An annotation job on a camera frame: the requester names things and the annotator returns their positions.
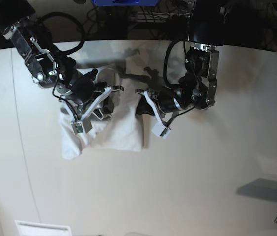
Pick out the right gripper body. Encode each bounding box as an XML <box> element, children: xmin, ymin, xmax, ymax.
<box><xmin>55</xmin><ymin>68</ymin><xmax>104</xmax><ymax>108</ymax></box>

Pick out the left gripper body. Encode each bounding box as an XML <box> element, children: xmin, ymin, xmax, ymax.
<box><xmin>150</xmin><ymin>87</ymin><xmax>193</xmax><ymax>114</ymax></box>

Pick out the white T-shirt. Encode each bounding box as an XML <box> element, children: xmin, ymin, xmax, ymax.
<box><xmin>59</xmin><ymin>65</ymin><xmax>147</xmax><ymax>160</ymax></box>

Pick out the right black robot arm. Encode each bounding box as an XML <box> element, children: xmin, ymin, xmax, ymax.
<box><xmin>0</xmin><ymin>0</ymin><xmax>114</xmax><ymax>121</ymax></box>

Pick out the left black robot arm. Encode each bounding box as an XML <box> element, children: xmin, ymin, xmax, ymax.
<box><xmin>149</xmin><ymin>0</ymin><xmax>226</xmax><ymax>117</ymax></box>

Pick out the blue box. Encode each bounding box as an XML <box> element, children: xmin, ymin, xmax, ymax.
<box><xmin>91</xmin><ymin>0</ymin><xmax>158</xmax><ymax>6</ymax></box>

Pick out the white paper sheet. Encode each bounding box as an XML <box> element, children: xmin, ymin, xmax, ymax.
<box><xmin>15</xmin><ymin>220</ymin><xmax>72</xmax><ymax>236</ymax></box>

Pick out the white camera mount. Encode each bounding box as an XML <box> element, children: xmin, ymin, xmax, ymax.
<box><xmin>63</xmin><ymin>85</ymin><xmax>124</xmax><ymax>135</ymax></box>
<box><xmin>135</xmin><ymin>89</ymin><xmax>171</xmax><ymax>139</ymax></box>

